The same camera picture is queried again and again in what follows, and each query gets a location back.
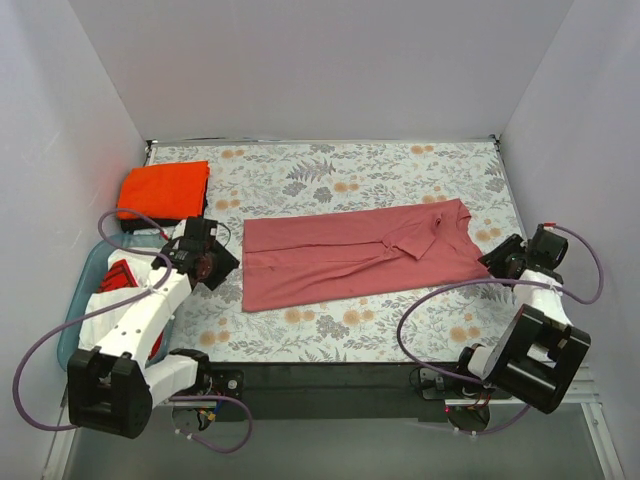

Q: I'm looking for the pink t-shirt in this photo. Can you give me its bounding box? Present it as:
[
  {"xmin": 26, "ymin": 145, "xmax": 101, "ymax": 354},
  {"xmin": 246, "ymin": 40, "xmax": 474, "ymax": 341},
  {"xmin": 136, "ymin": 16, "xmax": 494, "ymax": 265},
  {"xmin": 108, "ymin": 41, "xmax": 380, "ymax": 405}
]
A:
[{"xmin": 242, "ymin": 199, "xmax": 488, "ymax": 312}]

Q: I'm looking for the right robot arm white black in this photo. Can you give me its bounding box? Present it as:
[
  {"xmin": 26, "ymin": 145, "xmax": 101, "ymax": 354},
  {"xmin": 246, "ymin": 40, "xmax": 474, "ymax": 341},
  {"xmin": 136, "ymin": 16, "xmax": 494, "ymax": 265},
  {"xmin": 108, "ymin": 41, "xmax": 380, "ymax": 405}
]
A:
[{"xmin": 452, "ymin": 223, "xmax": 591, "ymax": 414}]

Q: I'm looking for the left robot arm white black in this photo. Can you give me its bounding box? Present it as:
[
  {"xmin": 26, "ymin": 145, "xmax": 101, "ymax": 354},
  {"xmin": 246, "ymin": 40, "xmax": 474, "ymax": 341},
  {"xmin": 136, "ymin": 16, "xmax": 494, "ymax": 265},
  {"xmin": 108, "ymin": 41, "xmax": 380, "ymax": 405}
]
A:
[{"xmin": 66, "ymin": 217, "xmax": 242, "ymax": 438}]

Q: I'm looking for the white t-shirt red print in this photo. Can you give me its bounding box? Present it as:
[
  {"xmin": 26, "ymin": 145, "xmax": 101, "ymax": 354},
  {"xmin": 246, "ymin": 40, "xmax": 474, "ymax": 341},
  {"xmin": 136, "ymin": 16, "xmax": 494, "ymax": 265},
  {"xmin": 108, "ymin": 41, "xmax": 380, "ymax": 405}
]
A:
[{"xmin": 78, "ymin": 248, "xmax": 187, "ymax": 369}]

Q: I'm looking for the folded black t-shirt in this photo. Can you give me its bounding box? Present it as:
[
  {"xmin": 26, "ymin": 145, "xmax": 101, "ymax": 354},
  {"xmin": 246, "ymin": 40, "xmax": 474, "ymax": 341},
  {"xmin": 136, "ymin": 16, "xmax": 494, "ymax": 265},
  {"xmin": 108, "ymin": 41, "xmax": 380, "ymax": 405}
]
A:
[{"xmin": 117, "ymin": 175, "xmax": 208, "ymax": 232}]

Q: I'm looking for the folded orange t-shirt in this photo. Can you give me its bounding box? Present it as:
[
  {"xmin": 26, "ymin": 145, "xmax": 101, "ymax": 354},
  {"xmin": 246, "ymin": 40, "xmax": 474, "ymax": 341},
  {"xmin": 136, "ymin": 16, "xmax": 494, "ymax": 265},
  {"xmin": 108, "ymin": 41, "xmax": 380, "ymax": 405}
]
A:
[{"xmin": 117, "ymin": 161, "xmax": 210, "ymax": 220}]

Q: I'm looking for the teal plastic basket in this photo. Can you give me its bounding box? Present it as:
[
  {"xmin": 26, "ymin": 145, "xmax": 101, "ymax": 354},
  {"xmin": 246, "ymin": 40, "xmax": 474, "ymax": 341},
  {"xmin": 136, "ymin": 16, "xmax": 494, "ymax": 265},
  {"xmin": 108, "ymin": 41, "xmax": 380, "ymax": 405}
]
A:
[{"xmin": 57, "ymin": 233, "xmax": 166, "ymax": 371}]

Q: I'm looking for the floral tablecloth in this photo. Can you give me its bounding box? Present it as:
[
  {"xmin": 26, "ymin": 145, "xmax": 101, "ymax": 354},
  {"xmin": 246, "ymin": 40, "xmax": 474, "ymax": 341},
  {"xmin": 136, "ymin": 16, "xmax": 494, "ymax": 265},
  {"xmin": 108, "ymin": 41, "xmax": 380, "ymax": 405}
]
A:
[{"xmin": 149, "ymin": 141, "xmax": 520, "ymax": 363}]

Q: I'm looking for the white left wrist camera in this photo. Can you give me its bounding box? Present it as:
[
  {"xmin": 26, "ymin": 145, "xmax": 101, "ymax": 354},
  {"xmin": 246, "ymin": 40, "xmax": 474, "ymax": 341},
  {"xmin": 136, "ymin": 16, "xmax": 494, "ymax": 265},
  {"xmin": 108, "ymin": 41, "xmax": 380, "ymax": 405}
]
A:
[{"xmin": 169, "ymin": 220, "xmax": 186, "ymax": 240}]

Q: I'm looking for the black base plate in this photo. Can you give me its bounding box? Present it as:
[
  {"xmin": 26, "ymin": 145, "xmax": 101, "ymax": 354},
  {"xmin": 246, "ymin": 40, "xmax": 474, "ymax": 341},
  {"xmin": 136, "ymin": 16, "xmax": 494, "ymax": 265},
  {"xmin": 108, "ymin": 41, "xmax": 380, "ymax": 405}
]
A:
[{"xmin": 177, "ymin": 363, "xmax": 490, "ymax": 422}]

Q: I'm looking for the aluminium frame rail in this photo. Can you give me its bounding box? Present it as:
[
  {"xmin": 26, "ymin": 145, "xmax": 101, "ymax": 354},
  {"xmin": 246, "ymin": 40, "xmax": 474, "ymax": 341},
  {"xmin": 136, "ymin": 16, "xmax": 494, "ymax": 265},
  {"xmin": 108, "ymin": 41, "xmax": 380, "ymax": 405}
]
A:
[{"xmin": 45, "ymin": 368, "xmax": 624, "ymax": 479}]

